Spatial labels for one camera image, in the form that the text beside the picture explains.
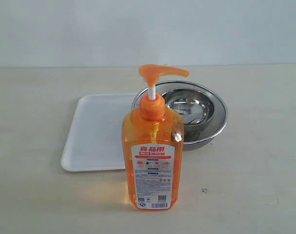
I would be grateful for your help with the orange dish soap pump bottle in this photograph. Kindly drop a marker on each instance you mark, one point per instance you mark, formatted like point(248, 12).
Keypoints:
point(152, 140)

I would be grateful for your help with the small stainless steel bowl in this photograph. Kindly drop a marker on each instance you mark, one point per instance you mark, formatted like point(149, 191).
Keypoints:
point(196, 108)

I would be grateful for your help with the large stainless steel basin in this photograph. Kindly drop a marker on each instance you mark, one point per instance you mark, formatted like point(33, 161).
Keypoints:
point(197, 137)

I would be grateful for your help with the white rectangular plastic tray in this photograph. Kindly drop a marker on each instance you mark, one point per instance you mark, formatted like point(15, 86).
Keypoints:
point(94, 139)

